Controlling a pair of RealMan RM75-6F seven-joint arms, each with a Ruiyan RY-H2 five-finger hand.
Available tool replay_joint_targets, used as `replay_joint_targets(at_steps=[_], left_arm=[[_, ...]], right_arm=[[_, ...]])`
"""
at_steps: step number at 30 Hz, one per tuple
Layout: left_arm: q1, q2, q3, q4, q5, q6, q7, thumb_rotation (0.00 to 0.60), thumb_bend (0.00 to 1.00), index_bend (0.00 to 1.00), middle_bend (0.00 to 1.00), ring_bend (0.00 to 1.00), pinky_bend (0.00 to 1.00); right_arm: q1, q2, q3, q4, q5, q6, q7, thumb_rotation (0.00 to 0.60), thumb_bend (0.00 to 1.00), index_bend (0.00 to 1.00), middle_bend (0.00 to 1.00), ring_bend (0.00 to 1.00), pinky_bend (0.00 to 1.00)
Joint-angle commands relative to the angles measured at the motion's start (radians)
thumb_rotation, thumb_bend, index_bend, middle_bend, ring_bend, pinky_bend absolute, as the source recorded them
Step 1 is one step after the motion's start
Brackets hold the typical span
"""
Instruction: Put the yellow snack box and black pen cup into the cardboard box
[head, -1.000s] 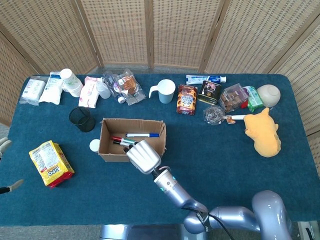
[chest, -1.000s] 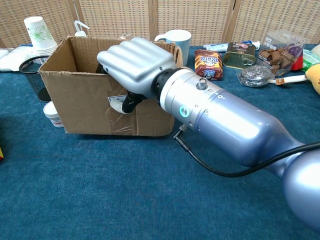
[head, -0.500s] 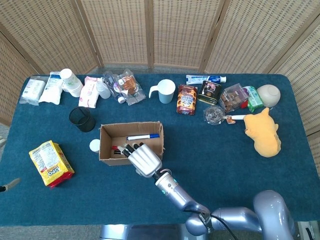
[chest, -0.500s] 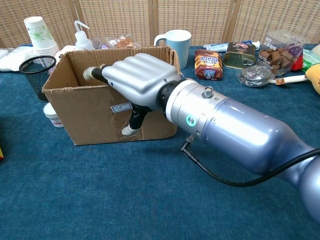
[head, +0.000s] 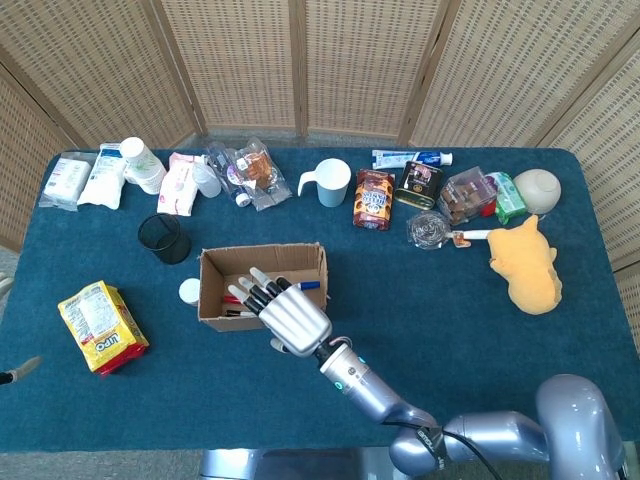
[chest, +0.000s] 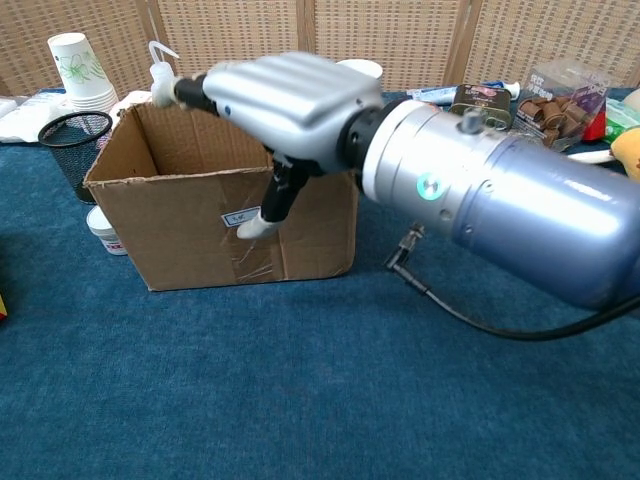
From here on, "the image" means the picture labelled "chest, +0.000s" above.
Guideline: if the brown cardboard box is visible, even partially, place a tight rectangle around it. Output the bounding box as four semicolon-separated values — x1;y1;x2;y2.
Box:
83;102;360;292

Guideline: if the green tissue pack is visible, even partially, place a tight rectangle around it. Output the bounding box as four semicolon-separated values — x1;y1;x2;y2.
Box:
602;97;640;144

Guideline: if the white handled brush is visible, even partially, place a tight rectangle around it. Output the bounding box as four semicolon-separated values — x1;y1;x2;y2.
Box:
567;149;616;166

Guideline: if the white and pink tissue pack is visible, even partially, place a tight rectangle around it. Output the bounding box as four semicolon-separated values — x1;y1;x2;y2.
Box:
108;89;154;121

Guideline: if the black mesh pen holder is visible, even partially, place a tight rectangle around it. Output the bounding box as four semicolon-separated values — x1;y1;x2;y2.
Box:
37;110;114;205

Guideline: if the yellow plush toy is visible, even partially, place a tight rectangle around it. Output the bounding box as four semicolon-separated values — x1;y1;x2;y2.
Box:
609;127;640;184

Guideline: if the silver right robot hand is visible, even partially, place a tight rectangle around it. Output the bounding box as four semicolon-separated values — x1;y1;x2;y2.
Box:
152;52;384;240

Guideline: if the white plastic wash bottle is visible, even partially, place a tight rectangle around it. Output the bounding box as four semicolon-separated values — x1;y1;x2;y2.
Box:
148;40;181;109

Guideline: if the white jar with red label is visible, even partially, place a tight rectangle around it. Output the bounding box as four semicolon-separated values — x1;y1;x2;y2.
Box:
85;204;129;257

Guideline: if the stack of paper cups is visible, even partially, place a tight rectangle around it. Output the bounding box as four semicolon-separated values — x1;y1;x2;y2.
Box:
47;32;120;114

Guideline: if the clear box of brown rolls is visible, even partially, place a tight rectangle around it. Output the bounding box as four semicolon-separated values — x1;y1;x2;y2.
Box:
514;58;614;154

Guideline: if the dark luncheon meat can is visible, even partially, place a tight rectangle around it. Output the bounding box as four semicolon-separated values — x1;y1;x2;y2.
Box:
446;83;516;132

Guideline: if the white bag with blue print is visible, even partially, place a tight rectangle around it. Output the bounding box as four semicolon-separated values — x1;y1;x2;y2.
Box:
0;93;71;145

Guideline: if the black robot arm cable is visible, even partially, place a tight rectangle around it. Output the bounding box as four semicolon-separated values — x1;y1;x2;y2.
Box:
384;224;640;342

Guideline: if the white and blue toothpaste tube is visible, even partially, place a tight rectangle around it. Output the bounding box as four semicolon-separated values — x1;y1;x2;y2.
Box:
405;81;521;105

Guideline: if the woven folding screen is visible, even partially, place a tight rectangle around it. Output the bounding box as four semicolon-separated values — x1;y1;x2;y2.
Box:
0;0;640;99

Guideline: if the light blue mug white handle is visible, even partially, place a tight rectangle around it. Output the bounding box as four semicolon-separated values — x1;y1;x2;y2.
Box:
339;58;384;94

